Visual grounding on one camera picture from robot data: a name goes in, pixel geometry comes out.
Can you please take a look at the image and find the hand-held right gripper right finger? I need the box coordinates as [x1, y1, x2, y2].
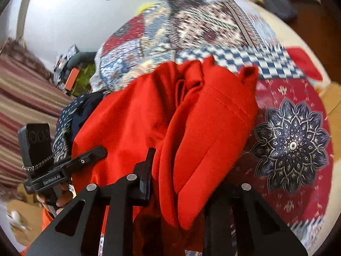
[204, 183, 308, 256]

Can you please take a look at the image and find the red zip jacket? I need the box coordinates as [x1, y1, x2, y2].
[71, 56, 260, 256]

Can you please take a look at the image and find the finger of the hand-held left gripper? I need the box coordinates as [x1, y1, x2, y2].
[68, 146, 107, 174]

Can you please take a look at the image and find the orange box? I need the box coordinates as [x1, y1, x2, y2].
[65, 68, 80, 92]

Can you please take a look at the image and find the beige mattress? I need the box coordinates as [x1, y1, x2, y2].
[246, 0, 332, 91]

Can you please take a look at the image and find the green mat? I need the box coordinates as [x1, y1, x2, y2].
[72, 64, 96, 96]

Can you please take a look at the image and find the patchwork printed bedsheet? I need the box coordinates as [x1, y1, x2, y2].
[91, 0, 335, 256]

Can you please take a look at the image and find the person's left hand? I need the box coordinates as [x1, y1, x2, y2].
[36, 183, 76, 214]

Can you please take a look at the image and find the navy patterned cloth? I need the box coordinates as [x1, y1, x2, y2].
[52, 92, 104, 163]

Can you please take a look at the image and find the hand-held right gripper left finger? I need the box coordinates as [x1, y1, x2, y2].
[25, 147, 156, 256]

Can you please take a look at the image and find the striped curtain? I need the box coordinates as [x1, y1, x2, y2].
[0, 37, 74, 190]

